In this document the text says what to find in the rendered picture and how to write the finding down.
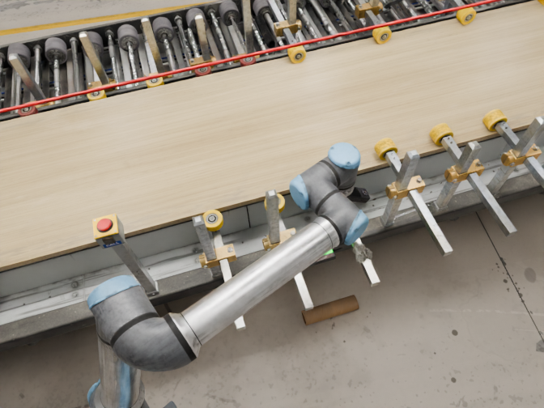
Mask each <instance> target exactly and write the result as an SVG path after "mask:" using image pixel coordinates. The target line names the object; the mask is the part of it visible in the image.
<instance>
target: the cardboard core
mask: <svg viewBox="0 0 544 408"><path fill-rule="evenodd" d="M357 309H359V304H358V301H357V299H356V297H355V296H354V295H350V296H347V297H345V298H342V299H339V300H335V301H332V302H329V303H326V304H322V305H319V306H316V307H313V309H310V310H308V311H305V310H303V311H301V312H302V316H303V319H304V323H305V325H311V324H313V323H316V322H318V321H323V320H326V319H329V318H331V317H335V316H339V315H342V314H344V313H347V312H351V311H355V310H357Z"/></svg>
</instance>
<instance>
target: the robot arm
mask: <svg viewBox="0 0 544 408"><path fill-rule="evenodd" d="M360 159H361V155H360V152H359V150H358V149H357V148H356V147H355V146H353V145H351V144H350V143H346V142H339V143H336V144H334V145H333V146H332V147H331V148H330V149H329V151H328V155H327V156H326V157H325V158H324V159H322V160H320V161H319V162H318V163H316V164H314V165H313V166H312V167H310V168H309V169H307V170H306V171H304V172H302V173H301V174H299V175H297V177H295V178H294V179H293V180H291V182H290V184H289V190H290V193H291V196H292V198H293V200H294V201H295V203H296V204H297V206H298V207H299V208H301V209H302V210H308V208H310V209H311V210H312V211H313V212H314V213H315V214H316V215H317V216H318V217H317V218H316V219H315V220H314V221H313V222H311V223H310V224H309V225H307V226H306V227H304V228H303V229H301V230H300V231H298V232H297V233H296V234H294V235H293V236H291V237H290V238H288V239H287V240H285V241H283V242H282V243H281V244H280V245H278V246H277V247H275V248H274V249H272V250H271V251H269V252H268V253H267V254H265V255H264V256H262V257H261V258H259V259H258V260H256V261H255V262H254V263H253V264H251V265H250V266H248V267H246V268H245V269H243V270H242V271H241V272H240V273H238V274H236V275H235V276H233V277H232V278H230V279H229V280H227V281H226V282H225V283H223V284H222V285H221V286H219V287H217V288H216V289H214V290H213V291H212V292H211V293H209V294H208V295H206V296H204V297H203V298H201V299H200V300H199V301H198V302H196V303H195V304H193V305H191V306H190V307H189V308H187V309H186V310H185V311H183V312H181V313H179V314H176V313H171V312H170V313H168V314H167V315H165V316H164V317H161V318H160V317H159V314H158V313H157V312H156V310H155V309H154V307H153V305H152V304H151V302H150V300H149V299H148V298H147V296H146V295H145V293H144V291H143V290H142V288H141V287H140V284H139V283H138V282H137V281H136V280H135V278H134V277H132V276H130V275H121V276H117V277H114V278H111V279H109V280H107V281H105V282H103V283H101V284H100V285H99V286H98V287H97V288H95V289H94V290H93V291H92V292H91V293H90V295H89V296H88V297H87V304H88V306H89V309H90V310H91V311H92V313H93V315H94V317H95V319H96V333H97V335H98V348H99V363H100V379H99V380H98V381H99V382H97V383H95V384H94V385H93V386H92V387H91V388H90V390H89V392H88V394H87V400H88V402H89V406H90V408H150V407H149V406H148V404H147V401H146V400H145V387H144V384H143V382H142V381H141V379H140V377H141V370H143V371H149V372H166V371H171V370H175V369H178V368H182V367H184V366H185V365H187V364H189V363H191V362H192V361H193V360H195V359H196V358H197V357H198V354H199V350H200V347H201V346H202V345H203V344H204V343H206V342H207V341H209V340H210V339H211V338H213V337H214V336H215V335H216V334H218V333H219V332H221V331H222V330H223V329H225V328H226V327H228V326H229V325H230V324H231V323H232V322H234V321H235V320H237V319H238V318H240V317H241V316H243V315H244V314H245V313H246V312H247V311H249V310H250V309H251V308H253V307H254V306H256V305H257V304H259V303H260V302H262V301H263V300H264V299H265V298H266V297H268V296H269V295H271V294H272V293H273V292H275V291H276V290H278V289H279V288H280V287H281V286H283V285H284V284H285V283H287V282H288V281H290V280H291V279H292V278H294V277H295V276H296V275H297V274H299V273H300V272H302V271H303V270H305V269H306V268H307V267H309V266H310V265H311V264H312V263H313V262H315V261H317V260H318V259H319V258H321V257H322V256H324V255H325V254H326V253H328V252H329V251H330V250H331V249H333V248H334V247H337V246H339V245H340V244H341V243H342V242H344V244H346V245H351V244H353V243H354V242H356V241H357V240H358V239H359V238H360V237H361V235H362V234H363V233H364V231H365V230H366V228H367V226H368V223H369V219H368V217H367V216H366V215H365V214H364V213H363V212H362V210H360V209H359V208H358V207H357V206H356V205H355V204H354V203H353V202H362V203H366V202H367V201H368V200H369V199H370V197H369V195H368V192H367V190H366V189H364V188H358V187H355V181H356V177H357V173H358V170H359V166H360Z"/></svg>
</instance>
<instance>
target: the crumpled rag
mask: <svg viewBox="0 0 544 408"><path fill-rule="evenodd" d="M352 252H353V253H355V255H356V256H355V260H356V261H357V262H360V263H361V262H362V263H365V261H366V259H369V260H370V259H372V251H371V250H370V248H365V246H364V245H363V244H360V243H359V242H357V241H356V242H355V243H353V249H352Z"/></svg>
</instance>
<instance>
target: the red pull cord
mask: <svg viewBox="0 0 544 408"><path fill-rule="evenodd" d="M498 1H502V0H486V1H483V2H476V3H473V4H469V5H465V6H459V7H454V8H451V9H447V10H443V11H437V12H432V13H429V14H425V15H419V16H415V17H411V18H407V19H400V20H397V21H393V22H389V23H383V24H379V25H375V26H371V27H367V28H360V29H357V30H353V31H349V32H343V33H338V34H335V35H331V36H325V37H321V38H317V39H313V40H306V41H303V42H299V43H295V44H291V45H284V46H281V47H278V48H273V49H267V50H263V51H259V52H256V53H249V54H245V55H241V56H237V57H231V58H227V59H223V60H219V61H216V62H209V63H205V64H201V65H197V66H191V67H187V68H183V69H179V70H173V71H169V72H165V73H162V74H155V75H151V76H147V77H143V78H140V79H133V80H130V81H125V82H122V83H115V84H111V85H108V86H103V87H97V88H93V89H89V90H86V91H79V92H75V93H71V94H68V95H63V96H57V97H53V98H49V99H46V100H39V101H35V102H31V103H28V104H21V105H17V106H14V107H9V108H3V109H0V113H5V112H10V111H13V110H17V109H21V108H27V107H31V106H35V105H38V104H45V103H49V102H53V101H57V100H63V99H67V98H70V97H75V96H81V95H85V94H88V93H92V92H96V91H103V90H107V89H110V88H115V87H120V86H125V85H128V84H132V83H139V82H142V81H147V80H150V79H157V78H160V77H164V76H168V75H172V74H179V73H182V72H186V71H190V70H196V69H200V68H204V67H208V66H214V65H218V64H222V63H225V62H232V61H236V60H240V59H243V58H247V57H254V56H257V55H262V54H265V53H272V52H275V51H279V50H283V49H289V48H294V47H297V46H301V45H307V44H311V43H315V42H319V41H323V40H329V39H333V38H337V37H340V36H347V35H351V34H355V33H359V32H365V31H369V30H372V29H377V28H383V27H387V26H391V25H394V24H398V23H405V22H409V21H412V20H416V19H422V18H427V17H430V16H434V15H441V14H444V13H449V12H452V11H459V10H462V9H466V8H470V7H474V6H481V5H484V4H487V3H492V2H498Z"/></svg>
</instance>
